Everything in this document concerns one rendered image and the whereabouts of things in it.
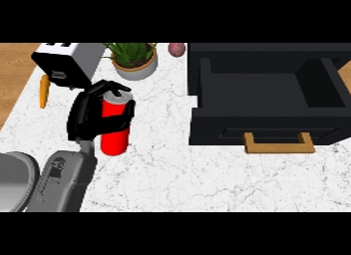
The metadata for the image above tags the wooden drawer handle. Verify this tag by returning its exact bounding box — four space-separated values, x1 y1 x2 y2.
243 131 317 154

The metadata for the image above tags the black open drawer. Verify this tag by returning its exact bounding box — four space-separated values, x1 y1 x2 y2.
187 57 351 146

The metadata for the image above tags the potted green plant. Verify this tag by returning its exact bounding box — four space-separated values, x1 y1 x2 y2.
103 42 161 82

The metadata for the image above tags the orange carrot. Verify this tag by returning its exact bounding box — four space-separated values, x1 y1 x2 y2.
39 74 53 110

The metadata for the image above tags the black cabinet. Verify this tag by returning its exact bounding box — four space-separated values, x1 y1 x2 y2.
186 42 351 97

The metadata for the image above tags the red can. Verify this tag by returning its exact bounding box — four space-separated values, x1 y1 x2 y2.
101 91 135 156

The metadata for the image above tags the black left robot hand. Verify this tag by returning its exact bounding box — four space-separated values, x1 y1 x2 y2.
66 79 138 142

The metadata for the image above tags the purple sweet potato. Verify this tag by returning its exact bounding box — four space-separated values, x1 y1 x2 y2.
168 42 187 58

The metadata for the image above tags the white and black toaster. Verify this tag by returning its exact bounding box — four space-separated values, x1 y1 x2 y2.
30 42 109 90

